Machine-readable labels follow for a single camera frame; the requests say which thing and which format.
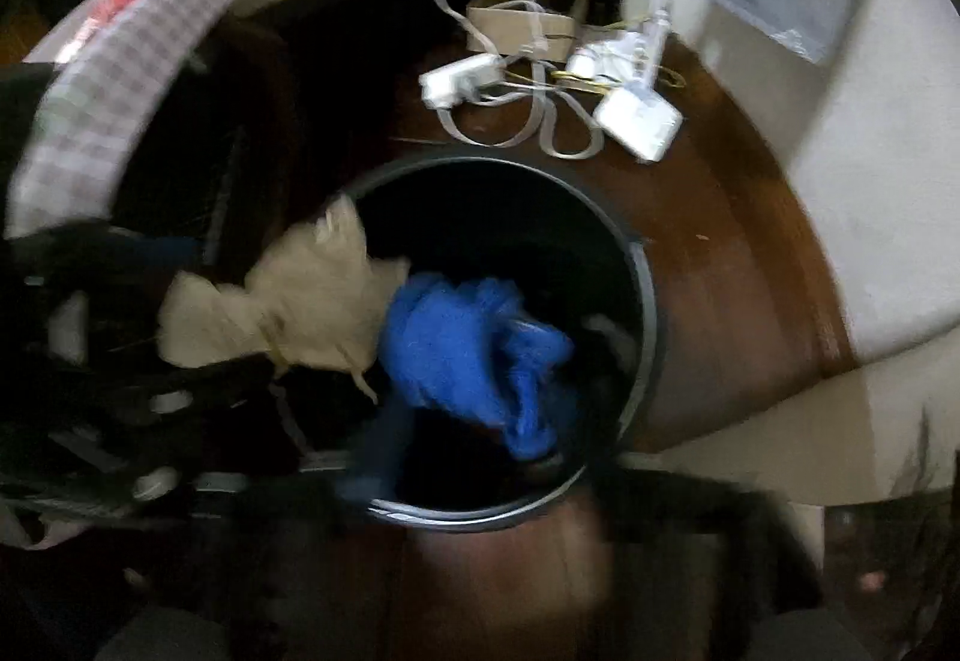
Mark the pink checkered tablecloth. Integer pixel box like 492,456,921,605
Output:
3,0,290,239

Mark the white power strip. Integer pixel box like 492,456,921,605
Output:
418,53,506,112

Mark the open cardboard box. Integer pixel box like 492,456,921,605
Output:
464,0,609,59

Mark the blue cloth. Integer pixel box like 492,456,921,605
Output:
378,275,578,462

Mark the white router with antennas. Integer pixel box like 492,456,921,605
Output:
594,0,686,164

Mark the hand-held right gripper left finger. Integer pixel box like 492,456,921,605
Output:
97,400,410,661

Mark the white modem box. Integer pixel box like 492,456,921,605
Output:
565,27,647,82

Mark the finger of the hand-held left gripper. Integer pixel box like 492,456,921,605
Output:
169,353,287,408

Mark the yellow network cable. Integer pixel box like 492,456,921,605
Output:
508,16,688,90

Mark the beige cloth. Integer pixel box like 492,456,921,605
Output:
157,192,413,404

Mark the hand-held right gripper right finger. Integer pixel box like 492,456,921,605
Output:
559,462,827,661

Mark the black round trash bin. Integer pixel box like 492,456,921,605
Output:
330,154,665,534

